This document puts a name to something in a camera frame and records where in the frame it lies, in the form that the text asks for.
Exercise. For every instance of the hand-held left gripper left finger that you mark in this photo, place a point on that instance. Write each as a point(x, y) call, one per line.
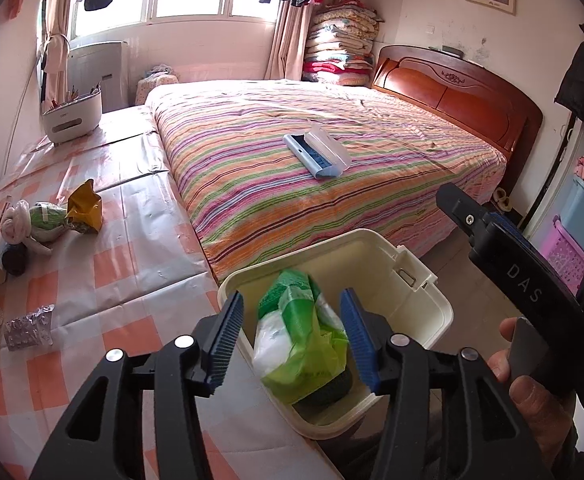
point(227, 340)

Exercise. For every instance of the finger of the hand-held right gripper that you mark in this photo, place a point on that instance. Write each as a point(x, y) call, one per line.
point(459, 207)
point(509, 230)

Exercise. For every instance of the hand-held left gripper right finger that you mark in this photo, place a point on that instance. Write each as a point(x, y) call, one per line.
point(357, 340)

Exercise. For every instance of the green white plastic bag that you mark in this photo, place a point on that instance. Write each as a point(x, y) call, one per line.
point(297, 340)

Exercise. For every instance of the cream plastic bin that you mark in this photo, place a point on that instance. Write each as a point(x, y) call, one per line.
point(372, 260)

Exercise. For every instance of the yellow snack bag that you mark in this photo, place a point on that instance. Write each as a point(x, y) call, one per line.
point(84, 207)

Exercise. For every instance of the silver blister pack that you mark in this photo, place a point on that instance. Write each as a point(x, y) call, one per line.
point(27, 329)

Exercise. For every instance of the green white package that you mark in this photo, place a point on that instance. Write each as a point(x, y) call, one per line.
point(47, 217)

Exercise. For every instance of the black sock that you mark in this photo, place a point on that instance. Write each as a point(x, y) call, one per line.
point(13, 260)

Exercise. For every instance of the white knotted cloth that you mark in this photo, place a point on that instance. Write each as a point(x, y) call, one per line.
point(14, 222)

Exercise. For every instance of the person's right hand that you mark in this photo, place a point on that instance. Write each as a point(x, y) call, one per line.
point(537, 410)

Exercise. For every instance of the pair of slippers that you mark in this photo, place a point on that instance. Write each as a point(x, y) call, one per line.
point(501, 199)

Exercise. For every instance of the pink plastic basket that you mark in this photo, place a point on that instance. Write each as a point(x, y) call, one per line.
point(564, 260)

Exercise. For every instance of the blue storage box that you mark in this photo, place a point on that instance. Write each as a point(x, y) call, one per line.
point(579, 215)

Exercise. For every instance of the wooden headboard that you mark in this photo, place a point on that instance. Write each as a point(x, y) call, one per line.
point(447, 90)

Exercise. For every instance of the orange checked tablecloth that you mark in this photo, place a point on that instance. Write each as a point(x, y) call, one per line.
point(122, 280)

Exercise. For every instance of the striped bed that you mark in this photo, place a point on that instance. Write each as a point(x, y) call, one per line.
point(297, 210)

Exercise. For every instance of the blue lint brush with case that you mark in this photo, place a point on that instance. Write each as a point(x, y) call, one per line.
point(312, 152)

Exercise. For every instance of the stack of folded quilts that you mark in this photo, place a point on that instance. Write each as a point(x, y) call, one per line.
point(342, 40)

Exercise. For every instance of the beige curtain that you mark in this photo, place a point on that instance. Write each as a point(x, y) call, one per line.
point(59, 10)
point(287, 40)

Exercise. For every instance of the cloth covered stool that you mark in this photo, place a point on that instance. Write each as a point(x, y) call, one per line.
point(154, 85)

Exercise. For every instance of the white desk organizer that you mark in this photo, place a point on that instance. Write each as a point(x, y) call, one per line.
point(69, 120)

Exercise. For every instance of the white standing air conditioner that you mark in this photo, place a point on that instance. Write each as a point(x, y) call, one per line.
point(102, 65)

